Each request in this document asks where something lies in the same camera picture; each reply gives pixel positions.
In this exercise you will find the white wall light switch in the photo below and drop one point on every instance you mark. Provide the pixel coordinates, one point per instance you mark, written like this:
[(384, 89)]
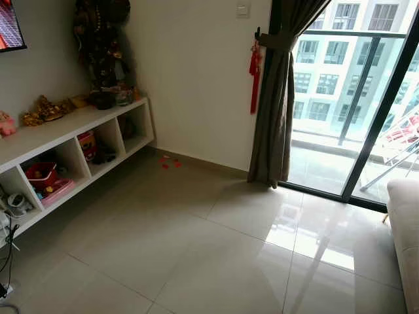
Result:
[(243, 10)]

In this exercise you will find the white open shelf unit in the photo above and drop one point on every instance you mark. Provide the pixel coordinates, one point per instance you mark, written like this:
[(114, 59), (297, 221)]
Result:
[(65, 125)]

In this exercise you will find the black sliding door frame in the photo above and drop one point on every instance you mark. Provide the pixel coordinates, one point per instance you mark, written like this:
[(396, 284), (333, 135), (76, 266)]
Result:
[(380, 124)]

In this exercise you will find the beige fabric sofa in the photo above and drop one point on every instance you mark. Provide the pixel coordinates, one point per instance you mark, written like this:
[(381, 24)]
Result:
[(404, 248)]

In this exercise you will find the red toy box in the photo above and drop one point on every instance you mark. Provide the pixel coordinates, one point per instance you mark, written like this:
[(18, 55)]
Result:
[(87, 145)]

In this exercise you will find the dark brown tied curtain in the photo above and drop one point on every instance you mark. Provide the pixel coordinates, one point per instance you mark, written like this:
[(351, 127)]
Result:
[(275, 118)]

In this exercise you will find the red chinese knot tassel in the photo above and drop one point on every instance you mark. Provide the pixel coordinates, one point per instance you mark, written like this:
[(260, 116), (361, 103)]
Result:
[(254, 72)]

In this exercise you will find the wall mounted flat television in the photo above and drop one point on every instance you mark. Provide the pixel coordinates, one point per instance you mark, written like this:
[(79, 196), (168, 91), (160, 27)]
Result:
[(9, 26)]

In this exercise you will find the dark carved ornamental statue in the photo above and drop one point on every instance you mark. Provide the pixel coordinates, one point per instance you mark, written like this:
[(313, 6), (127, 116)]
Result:
[(101, 46)]

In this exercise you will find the red plastic basket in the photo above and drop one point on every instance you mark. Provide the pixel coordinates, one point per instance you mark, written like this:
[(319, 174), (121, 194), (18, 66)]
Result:
[(40, 175)]

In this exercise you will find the red paper scrap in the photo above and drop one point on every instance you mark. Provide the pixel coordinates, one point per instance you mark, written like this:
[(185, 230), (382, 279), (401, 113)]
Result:
[(177, 163)]

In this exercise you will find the pink plastic tray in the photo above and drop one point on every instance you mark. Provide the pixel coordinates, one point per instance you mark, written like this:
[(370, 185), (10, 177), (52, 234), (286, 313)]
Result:
[(60, 191)]

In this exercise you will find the white folding drying rack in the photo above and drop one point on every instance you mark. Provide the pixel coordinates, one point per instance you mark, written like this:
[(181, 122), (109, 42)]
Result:
[(400, 134)]

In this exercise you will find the pink pig toy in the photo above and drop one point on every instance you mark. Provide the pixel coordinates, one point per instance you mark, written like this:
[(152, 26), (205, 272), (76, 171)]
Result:
[(6, 124)]

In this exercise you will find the small white device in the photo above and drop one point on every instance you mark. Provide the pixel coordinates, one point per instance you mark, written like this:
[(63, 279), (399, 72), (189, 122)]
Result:
[(17, 204)]

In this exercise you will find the golden figurine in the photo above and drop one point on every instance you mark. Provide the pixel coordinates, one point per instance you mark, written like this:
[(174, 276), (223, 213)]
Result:
[(47, 110)]

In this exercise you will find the black toy car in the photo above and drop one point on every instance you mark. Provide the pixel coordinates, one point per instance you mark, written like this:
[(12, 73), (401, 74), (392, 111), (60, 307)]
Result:
[(105, 156)]

